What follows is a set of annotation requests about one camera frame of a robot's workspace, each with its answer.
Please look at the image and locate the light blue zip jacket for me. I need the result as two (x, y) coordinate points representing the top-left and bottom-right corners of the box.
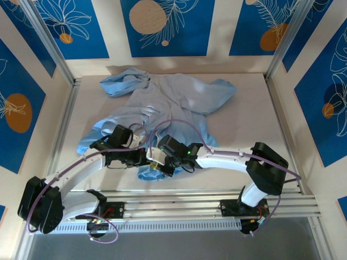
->
(76, 68), (238, 183)

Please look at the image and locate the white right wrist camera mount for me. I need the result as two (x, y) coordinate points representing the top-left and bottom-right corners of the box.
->
(146, 147), (166, 165)

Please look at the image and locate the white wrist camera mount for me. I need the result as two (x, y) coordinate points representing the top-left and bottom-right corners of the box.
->
(146, 147), (166, 165)
(130, 134), (147, 146)

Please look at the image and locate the thin black wire bundle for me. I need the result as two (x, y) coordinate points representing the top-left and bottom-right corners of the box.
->
(106, 159), (128, 170)
(180, 161), (196, 175)

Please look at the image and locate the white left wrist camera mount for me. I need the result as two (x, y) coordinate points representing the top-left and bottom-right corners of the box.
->
(130, 134), (147, 146)

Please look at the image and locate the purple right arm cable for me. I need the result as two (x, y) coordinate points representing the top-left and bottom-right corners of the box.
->
(148, 119), (302, 237)

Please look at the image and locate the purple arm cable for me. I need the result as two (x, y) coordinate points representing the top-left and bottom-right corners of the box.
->
(148, 119), (302, 237)
(26, 122), (149, 245)

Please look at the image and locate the wide aluminium base rail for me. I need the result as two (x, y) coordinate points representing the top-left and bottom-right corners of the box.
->
(54, 188), (321, 220)

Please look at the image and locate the white slotted cable duct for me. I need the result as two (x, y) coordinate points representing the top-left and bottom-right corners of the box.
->
(53, 218), (242, 233)

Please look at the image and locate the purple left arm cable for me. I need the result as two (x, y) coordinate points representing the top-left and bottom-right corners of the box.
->
(26, 122), (149, 245)

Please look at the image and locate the aluminium side rail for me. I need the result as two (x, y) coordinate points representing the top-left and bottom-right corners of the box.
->
(264, 73), (306, 192)
(46, 78), (82, 176)

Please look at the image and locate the aluminium frame post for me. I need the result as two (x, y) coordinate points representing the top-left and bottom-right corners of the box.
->
(17, 0), (82, 85)
(265, 0), (318, 80)

